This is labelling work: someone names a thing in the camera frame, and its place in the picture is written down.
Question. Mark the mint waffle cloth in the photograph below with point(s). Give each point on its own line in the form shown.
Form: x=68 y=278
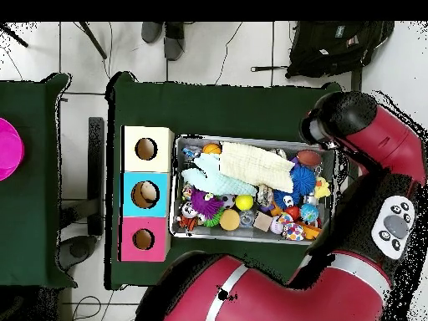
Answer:
x=214 y=180

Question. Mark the cream waffle cloth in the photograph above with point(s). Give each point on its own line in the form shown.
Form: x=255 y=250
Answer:
x=254 y=165

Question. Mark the blue green globe ball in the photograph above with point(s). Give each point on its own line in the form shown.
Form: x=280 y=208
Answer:
x=309 y=213

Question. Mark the yellow duck plush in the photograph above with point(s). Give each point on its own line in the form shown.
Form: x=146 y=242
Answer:
x=321 y=189

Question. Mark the orange plastic toy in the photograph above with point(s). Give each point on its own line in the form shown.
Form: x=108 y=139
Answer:
x=311 y=232

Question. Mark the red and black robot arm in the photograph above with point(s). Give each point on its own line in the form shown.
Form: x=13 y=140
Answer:
x=334 y=294

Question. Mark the silver mesh bin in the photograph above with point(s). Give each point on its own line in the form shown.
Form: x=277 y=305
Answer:
x=207 y=234

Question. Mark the wooden box with three holes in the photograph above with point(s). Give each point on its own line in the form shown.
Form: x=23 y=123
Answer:
x=130 y=200

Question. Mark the purple spiky monster toy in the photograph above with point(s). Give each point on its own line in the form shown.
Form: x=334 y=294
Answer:
x=205 y=204

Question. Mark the orange toy basketball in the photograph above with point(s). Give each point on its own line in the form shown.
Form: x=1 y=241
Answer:
x=211 y=148

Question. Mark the round orange sponge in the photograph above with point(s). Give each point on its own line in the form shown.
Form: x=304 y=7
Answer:
x=229 y=220

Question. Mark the dark green tablecloth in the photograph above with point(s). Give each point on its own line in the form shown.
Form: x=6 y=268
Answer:
x=33 y=217
x=234 y=107

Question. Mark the blue spiky ball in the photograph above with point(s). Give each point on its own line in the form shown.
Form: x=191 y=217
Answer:
x=302 y=179

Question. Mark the brown toy football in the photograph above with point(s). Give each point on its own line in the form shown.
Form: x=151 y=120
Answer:
x=309 y=158

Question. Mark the black panel on stand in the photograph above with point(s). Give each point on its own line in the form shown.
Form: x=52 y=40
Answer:
x=96 y=167

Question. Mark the black backpack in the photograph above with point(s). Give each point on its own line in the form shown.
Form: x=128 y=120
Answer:
x=327 y=50

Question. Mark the black tripod leg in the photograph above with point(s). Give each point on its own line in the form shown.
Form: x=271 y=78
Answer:
x=93 y=40
x=15 y=36

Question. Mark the pink plastic bowl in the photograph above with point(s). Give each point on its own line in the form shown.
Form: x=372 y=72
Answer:
x=10 y=150

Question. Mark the grey metal rail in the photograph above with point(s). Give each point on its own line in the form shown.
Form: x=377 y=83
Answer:
x=356 y=80

